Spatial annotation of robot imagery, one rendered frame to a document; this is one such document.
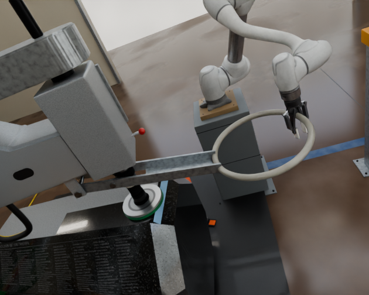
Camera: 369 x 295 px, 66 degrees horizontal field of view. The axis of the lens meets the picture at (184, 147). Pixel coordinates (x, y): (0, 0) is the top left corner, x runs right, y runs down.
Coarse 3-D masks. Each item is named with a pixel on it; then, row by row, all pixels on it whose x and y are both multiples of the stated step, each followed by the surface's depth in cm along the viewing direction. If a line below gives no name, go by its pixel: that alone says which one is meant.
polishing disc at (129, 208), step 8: (152, 184) 150; (152, 192) 145; (160, 192) 143; (128, 200) 146; (152, 200) 140; (160, 200) 140; (128, 208) 141; (136, 208) 139; (144, 208) 137; (152, 208) 136; (128, 216) 138; (136, 216) 135
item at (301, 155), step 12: (240, 120) 153; (300, 120) 133; (228, 132) 152; (312, 132) 123; (216, 144) 147; (312, 144) 119; (216, 156) 140; (300, 156) 115; (276, 168) 116; (288, 168) 115; (240, 180) 123; (252, 180) 119
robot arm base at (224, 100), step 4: (224, 96) 204; (204, 100) 216; (216, 100) 202; (220, 100) 203; (224, 100) 204; (228, 100) 203; (200, 104) 210; (204, 104) 209; (208, 104) 207; (212, 104) 205; (216, 104) 204; (220, 104) 203; (224, 104) 204; (208, 108) 205; (212, 108) 204
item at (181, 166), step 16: (144, 160) 138; (160, 160) 139; (176, 160) 140; (192, 160) 141; (208, 160) 141; (80, 176) 134; (144, 176) 128; (160, 176) 130; (176, 176) 131; (192, 176) 133; (80, 192) 124
